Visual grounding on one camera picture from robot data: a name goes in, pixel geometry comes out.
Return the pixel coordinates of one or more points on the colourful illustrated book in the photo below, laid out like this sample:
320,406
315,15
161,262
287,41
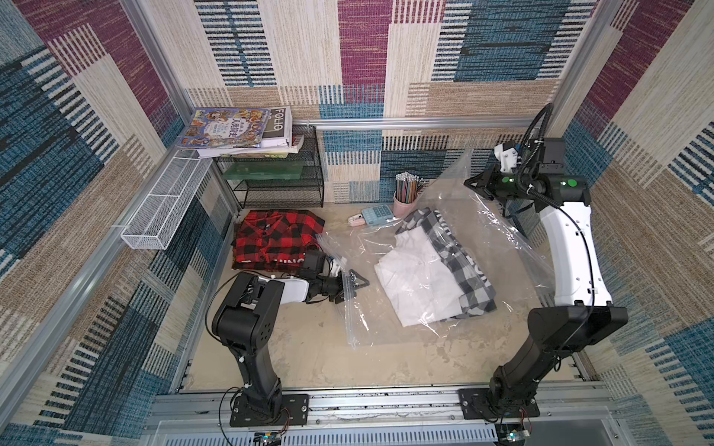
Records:
215,128

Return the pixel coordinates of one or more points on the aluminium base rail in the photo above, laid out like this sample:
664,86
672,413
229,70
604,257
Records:
563,413

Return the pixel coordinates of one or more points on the red black plaid shirt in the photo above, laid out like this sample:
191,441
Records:
275,240

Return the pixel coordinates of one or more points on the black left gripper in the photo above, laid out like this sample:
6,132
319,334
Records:
340,294

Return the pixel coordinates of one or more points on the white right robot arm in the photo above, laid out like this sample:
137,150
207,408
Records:
583,312

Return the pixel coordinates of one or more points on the white folded shirt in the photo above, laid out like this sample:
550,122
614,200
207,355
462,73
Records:
418,285

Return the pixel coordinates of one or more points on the black folio book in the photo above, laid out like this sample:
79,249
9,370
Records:
278,139

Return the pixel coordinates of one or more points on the clear plastic vacuum bag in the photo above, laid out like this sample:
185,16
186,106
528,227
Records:
522,278

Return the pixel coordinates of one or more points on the white wire mesh basket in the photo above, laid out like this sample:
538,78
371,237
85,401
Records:
154,224

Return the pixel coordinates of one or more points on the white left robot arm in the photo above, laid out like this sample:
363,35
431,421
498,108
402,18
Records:
245,321

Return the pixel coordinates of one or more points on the pink metal pencil bucket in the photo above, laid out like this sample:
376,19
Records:
401,209

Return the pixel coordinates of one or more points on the black wire shelf rack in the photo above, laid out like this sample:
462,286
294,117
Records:
270,182

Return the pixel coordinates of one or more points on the coloured pencils bundle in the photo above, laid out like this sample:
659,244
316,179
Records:
408,187

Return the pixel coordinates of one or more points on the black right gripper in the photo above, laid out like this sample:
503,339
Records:
488,181

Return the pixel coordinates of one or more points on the grey white checked shirt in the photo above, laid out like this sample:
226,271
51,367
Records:
477,295

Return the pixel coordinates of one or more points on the small white pink eraser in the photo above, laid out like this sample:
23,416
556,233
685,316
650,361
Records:
357,220

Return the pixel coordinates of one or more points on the teal desk calculator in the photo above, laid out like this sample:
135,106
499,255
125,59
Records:
378,216

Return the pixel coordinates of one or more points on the green flat box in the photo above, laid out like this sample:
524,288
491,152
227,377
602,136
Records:
263,170

